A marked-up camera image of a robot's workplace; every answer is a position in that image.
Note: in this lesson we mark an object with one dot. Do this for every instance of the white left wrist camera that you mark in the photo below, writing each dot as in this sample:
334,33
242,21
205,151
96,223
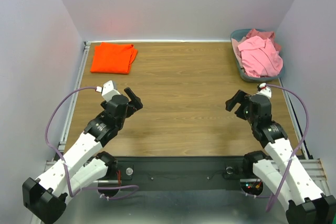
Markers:
109,90

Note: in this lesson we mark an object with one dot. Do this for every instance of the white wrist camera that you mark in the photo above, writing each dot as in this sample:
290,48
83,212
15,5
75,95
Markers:
264,90
109,90

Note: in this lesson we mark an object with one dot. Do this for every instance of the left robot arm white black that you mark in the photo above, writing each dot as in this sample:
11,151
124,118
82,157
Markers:
48,195

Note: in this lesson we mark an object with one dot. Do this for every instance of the dusty rose t shirt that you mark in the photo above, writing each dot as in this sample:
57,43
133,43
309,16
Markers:
265,35

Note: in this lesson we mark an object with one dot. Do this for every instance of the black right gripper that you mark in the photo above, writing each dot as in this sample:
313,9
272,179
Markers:
238,102

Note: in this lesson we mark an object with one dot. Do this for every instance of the light pink t shirt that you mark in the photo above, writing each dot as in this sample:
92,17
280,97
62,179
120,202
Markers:
260,58

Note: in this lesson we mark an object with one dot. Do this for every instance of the folded orange t shirt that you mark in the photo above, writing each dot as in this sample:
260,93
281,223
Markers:
113,58

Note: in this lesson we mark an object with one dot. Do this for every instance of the blue plastic laundry basket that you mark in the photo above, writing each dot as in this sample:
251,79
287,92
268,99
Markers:
238,35

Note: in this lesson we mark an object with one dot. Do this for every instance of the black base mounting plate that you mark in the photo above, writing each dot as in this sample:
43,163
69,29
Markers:
183,173

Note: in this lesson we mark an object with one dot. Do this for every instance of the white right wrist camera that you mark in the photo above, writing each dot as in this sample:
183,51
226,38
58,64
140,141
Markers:
264,90

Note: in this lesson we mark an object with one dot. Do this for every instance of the pale pink garment in basket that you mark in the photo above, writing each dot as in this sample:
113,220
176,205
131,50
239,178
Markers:
235,44

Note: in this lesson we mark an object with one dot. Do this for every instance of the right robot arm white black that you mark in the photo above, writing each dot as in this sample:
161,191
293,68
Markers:
277,165

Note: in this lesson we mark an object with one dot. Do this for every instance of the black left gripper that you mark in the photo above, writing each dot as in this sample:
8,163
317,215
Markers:
136,103

